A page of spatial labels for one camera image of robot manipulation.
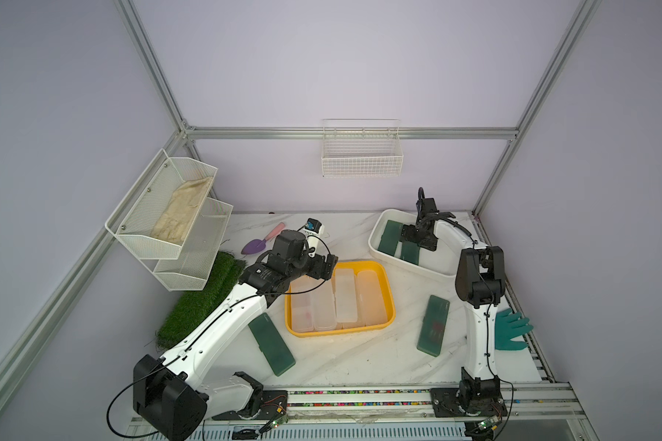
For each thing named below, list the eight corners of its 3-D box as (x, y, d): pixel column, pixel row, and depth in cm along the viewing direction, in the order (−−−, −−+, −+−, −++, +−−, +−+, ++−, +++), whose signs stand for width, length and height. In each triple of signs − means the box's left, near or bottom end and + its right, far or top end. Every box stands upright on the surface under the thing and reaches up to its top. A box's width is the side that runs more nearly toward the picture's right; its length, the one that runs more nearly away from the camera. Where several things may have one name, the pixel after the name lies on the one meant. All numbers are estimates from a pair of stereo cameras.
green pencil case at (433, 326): (416, 349, 85) (417, 346, 83) (428, 297, 96) (429, 294, 95) (439, 358, 83) (440, 356, 81) (448, 304, 95) (450, 301, 93)
